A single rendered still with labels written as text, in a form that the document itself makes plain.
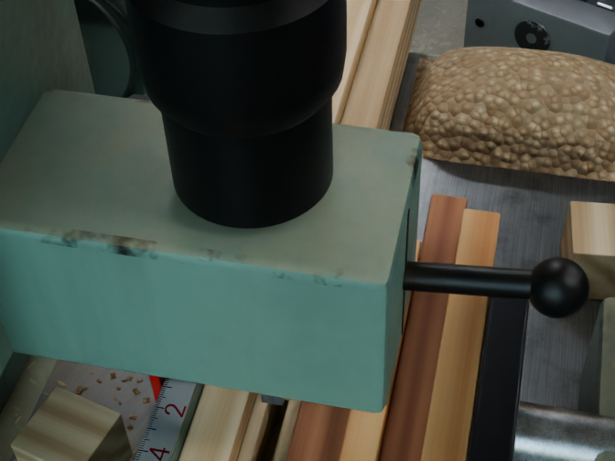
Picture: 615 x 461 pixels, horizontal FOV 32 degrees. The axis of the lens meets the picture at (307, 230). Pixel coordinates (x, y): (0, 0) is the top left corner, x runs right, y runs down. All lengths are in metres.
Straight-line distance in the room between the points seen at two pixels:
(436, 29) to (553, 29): 1.29
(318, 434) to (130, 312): 0.11
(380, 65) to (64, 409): 0.25
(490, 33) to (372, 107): 0.42
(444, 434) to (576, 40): 0.59
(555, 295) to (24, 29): 0.19
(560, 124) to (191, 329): 0.30
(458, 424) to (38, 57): 0.20
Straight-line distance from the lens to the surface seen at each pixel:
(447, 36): 2.21
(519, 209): 0.57
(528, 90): 0.59
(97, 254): 0.33
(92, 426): 0.57
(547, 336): 0.52
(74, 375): 0.64
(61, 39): 0.40
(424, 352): 0.44
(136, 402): 0.62
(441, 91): 0.60
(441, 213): 0.50
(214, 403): 0.43
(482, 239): 0.45
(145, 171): 0.35
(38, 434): 0.57
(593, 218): 0.53
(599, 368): 0.44
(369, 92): 0.58
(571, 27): 0.93
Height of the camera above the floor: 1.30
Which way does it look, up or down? 47 degrees down
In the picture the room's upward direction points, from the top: 3 degrees counter-clockwise
